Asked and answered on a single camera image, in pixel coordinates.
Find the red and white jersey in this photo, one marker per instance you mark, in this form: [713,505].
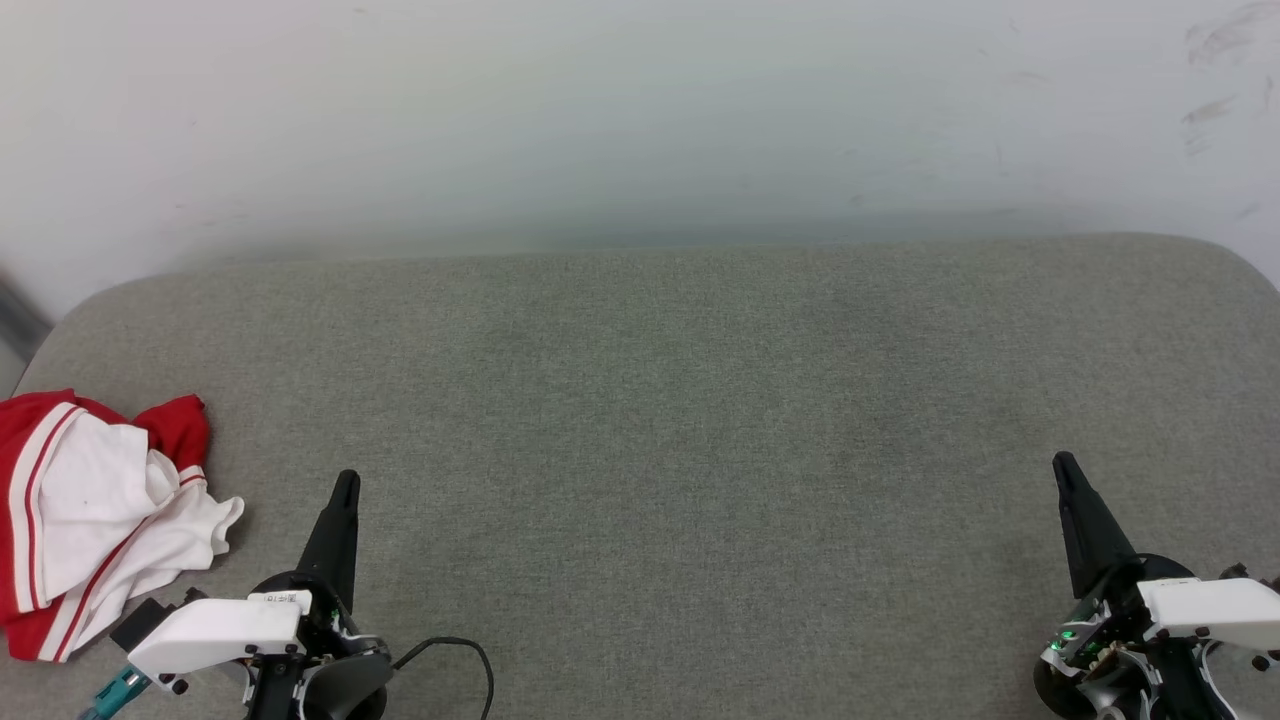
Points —
[95,500]

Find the grey fabric sofa cushion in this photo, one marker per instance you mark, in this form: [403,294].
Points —
[700,420]

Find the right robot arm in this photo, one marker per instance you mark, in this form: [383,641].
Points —
[1105,695]

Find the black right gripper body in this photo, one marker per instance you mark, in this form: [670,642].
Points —
[1110,610]

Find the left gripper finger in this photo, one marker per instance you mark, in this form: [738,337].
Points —
[335,545]

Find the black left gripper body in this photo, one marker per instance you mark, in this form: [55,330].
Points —
[325,630]

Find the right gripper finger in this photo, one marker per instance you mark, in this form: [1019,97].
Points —
[1090,535]

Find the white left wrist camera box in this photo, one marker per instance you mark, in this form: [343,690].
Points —
[215,630]

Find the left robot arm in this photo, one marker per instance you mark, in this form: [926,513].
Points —
[345,685]

